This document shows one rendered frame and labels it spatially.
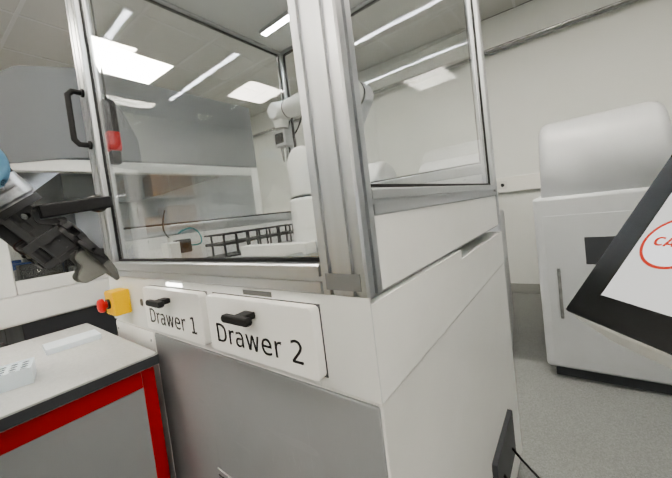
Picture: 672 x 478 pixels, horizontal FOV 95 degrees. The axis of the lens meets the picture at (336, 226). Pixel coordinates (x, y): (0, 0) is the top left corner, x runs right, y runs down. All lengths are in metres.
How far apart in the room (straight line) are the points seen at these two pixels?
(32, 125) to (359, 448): 1.53
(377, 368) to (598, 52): 3.58
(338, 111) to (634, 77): 3.45
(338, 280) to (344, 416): 0.20
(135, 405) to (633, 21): 4.02
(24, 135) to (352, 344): 1.45
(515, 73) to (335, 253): 3.47
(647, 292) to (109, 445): 1.00
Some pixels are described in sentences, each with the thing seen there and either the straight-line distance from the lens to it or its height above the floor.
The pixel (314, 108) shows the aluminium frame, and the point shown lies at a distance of 0.45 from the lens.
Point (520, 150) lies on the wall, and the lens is 3.64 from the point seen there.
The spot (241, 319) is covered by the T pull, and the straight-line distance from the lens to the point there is 0.53.
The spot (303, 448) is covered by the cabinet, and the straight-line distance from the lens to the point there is 0.64.
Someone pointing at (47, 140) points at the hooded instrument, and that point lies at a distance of 1.64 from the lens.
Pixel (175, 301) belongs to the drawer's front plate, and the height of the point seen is 0.90.
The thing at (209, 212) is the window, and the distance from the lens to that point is 0.69.
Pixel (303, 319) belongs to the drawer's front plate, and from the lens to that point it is 0.48.
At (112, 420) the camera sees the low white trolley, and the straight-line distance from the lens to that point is 1.00.
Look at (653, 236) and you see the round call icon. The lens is 0.31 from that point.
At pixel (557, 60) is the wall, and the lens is 3.79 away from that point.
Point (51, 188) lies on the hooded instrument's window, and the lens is 1.63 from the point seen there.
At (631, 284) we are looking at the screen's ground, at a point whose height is 0.99.
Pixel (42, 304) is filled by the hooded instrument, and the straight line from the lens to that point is 1.60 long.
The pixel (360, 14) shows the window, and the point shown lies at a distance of 0.57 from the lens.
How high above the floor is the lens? 1.06
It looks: 3 degrees down
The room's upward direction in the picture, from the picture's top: 7 degrees counter-clockwise
